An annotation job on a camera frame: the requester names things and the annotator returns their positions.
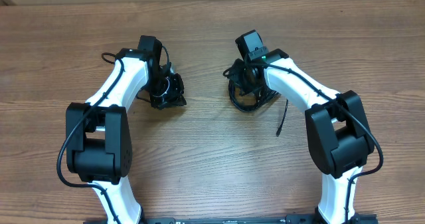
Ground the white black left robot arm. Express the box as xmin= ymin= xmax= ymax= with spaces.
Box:
xmin=56 ymin=45 xmax=187 ymax=223

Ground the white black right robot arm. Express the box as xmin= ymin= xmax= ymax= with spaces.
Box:
xmin=223 ymin=49 xmax=382 ymax=223

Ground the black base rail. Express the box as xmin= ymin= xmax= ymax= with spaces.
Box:
xmin=83 ymin=213 xmax=379 ymax=224

